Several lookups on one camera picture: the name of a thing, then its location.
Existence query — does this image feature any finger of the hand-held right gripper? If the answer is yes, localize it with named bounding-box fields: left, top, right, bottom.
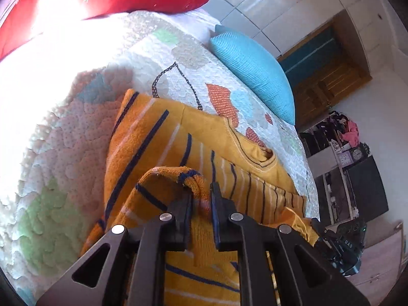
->
left=310, top=218, right=333, bottom=248

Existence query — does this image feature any cluttered shelf unit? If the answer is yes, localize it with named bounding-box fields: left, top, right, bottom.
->
left=298, top=110, right=389, bottom=227

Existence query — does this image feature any dark cabinet panel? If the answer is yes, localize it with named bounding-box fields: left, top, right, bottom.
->
left=345, top=156, right=390, bottom=224

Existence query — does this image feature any blue pillow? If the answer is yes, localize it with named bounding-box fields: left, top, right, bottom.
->
left=210, top=24, right=296, bottom=126

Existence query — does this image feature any orange striped sweater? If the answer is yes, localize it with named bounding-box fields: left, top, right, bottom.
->
left=78, top=88, right=320, bottom=306

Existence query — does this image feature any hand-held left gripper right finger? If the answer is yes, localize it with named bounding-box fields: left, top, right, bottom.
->
left=210, top=182, right=372, bottom=306

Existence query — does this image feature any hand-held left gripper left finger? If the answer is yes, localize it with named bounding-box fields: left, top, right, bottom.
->
left=36, top=193, right=194, bottom=306

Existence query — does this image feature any light wooden dresser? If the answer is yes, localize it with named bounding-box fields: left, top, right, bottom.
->
left=347, top=221, right=404, bottom=306

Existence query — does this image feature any wooden door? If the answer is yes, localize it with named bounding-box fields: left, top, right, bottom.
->
left=277, top=19, right=373, bottom=118

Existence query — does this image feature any pink cloth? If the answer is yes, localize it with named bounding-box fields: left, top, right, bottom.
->
left=340, top=119, right=360, bottom=146

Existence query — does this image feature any patterned quilted bedspread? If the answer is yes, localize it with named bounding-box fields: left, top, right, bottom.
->
left=0, top=10, right=321, bottom=303

